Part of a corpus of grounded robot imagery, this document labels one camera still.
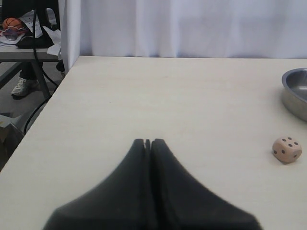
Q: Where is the crumpled white paper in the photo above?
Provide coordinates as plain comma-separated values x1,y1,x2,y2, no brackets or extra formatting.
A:
45,8,62,60

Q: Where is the black bag on table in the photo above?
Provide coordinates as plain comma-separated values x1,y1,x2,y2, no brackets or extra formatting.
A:
16,8,57,49

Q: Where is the stainless steel round bowl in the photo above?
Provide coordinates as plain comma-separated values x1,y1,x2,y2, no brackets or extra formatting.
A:
282,68,307,122

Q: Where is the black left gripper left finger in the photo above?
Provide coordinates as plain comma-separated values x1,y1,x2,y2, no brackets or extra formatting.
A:
44,139,154,230

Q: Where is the white curtain backdrop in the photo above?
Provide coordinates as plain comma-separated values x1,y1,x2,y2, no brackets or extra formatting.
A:
59,0,307,69

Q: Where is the grey side table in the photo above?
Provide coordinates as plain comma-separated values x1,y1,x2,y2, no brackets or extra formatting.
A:
0,46,51,99

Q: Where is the orange mini basketball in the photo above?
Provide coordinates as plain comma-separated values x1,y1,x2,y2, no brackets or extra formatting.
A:
2,18,24,30

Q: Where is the black cable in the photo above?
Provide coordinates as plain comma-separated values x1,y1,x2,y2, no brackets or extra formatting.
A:
23,9,59,134

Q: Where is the wooden die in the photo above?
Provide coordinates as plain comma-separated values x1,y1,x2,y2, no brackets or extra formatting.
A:
272,136,302,164

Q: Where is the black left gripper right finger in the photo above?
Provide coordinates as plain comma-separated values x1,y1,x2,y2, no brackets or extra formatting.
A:
150,139,262,230

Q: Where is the white sneaker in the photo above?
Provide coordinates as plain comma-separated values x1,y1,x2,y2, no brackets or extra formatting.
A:
11,77,38,97

